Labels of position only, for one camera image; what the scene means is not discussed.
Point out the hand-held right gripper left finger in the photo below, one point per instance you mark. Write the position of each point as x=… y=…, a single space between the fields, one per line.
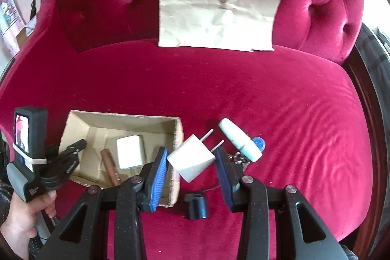
x=158 y=180

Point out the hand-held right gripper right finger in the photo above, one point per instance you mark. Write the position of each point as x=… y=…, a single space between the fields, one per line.
x=227 y=183

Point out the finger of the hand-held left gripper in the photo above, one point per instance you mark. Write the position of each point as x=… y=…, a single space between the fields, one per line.
x=70 y=167
x=74 y=147

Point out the cardboard box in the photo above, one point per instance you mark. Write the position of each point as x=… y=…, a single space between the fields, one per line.
x=97 y=132

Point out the small black cylinder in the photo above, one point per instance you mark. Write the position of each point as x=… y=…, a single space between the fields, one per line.
x=196 y=205

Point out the small white charger plug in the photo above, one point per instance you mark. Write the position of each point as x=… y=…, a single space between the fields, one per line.
x=192 y=162

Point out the brown lipstick tube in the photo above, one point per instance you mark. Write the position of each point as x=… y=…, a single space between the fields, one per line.
x=110 y=167

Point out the large white charger plug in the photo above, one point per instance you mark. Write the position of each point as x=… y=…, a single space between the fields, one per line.
x=130 y=152

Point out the light blue cosmetic bottle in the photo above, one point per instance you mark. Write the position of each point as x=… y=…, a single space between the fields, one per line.
x=239 y=139

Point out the person's left hand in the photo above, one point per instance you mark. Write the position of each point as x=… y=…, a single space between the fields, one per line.
x=18 y=223

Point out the blue key fob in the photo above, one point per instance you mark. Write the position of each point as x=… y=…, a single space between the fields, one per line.
x=260 y=144

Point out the small brown background box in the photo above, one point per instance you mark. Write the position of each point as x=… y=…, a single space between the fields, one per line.
x=23 y=37

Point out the red velvet sofa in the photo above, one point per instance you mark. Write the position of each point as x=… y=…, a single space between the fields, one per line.
x=274 y=89

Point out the black power adapter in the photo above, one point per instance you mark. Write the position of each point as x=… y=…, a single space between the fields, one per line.
x=35 y=2

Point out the crumpled brown paper sheet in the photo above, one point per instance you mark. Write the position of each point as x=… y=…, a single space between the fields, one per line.
x=216 y=7

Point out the cartoon wall poster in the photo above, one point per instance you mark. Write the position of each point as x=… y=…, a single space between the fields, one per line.
x=10 y=19

